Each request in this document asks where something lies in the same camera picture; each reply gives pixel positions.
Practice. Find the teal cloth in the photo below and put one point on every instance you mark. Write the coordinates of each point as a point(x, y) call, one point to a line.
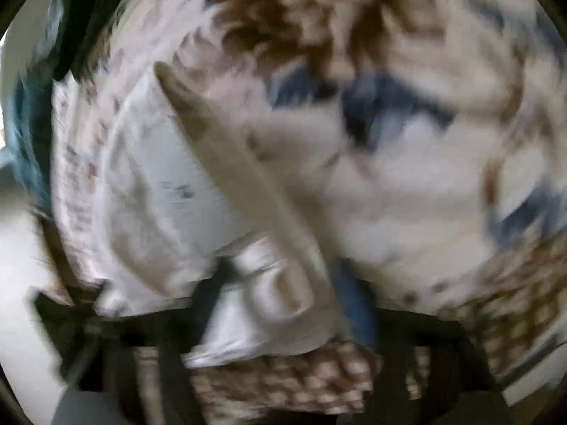
point(40, 119)

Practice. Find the floral fleece blanket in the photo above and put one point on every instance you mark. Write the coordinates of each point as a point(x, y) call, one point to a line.
point(398, 119)

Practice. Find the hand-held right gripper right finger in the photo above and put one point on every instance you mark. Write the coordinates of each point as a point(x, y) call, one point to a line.
point(354, 305)

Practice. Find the brown checked bed sheet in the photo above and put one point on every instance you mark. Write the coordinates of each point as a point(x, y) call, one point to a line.
point(310, 376)

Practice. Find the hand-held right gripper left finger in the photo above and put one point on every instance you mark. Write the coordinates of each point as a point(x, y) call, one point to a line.
point(208, 305)

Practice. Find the white pants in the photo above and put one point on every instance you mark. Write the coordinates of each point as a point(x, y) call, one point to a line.
point(177, 212)

